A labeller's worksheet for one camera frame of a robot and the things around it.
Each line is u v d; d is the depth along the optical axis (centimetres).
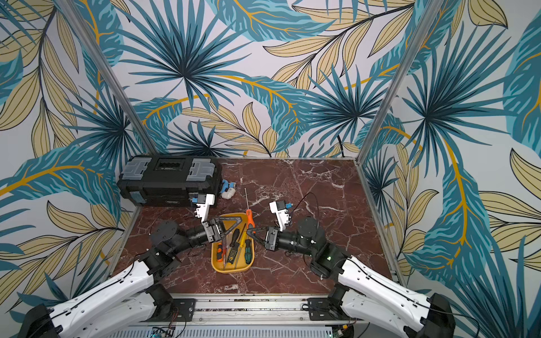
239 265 84
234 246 86
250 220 64
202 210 61
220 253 84
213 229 57
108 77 84
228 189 103
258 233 61
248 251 85
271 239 57
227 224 66
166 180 88
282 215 62
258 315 74
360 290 49
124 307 56
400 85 87
